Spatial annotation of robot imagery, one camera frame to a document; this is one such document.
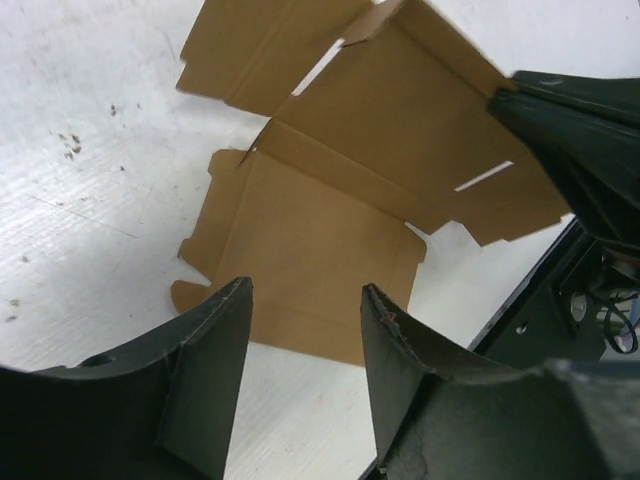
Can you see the cardboard box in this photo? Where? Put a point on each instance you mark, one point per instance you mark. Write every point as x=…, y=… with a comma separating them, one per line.
x=377, y=133

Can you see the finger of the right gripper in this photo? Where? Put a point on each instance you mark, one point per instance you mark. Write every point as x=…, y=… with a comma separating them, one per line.
x=584, y=132

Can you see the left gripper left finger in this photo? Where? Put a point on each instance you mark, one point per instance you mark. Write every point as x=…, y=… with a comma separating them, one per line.
x=160, y=406

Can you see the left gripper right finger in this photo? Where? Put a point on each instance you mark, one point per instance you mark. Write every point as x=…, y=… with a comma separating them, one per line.
x=440, y=411

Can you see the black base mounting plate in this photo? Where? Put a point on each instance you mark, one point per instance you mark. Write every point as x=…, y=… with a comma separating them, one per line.
x=572, y=305

